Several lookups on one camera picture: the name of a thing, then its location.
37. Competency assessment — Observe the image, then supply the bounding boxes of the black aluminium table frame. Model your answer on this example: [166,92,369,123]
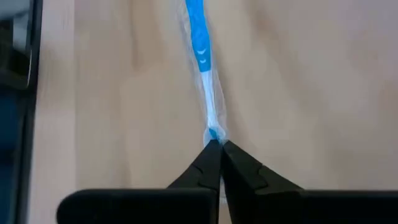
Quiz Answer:
[0,0,44,224]

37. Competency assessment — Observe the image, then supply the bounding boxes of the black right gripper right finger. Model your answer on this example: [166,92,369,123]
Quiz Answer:
[221,139,398,224]

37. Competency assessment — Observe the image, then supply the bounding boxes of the blue toothbrush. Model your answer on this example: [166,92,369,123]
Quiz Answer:
[176,0,231,205]

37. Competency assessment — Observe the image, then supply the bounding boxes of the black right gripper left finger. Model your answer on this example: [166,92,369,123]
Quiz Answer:
[57,139,223,224]

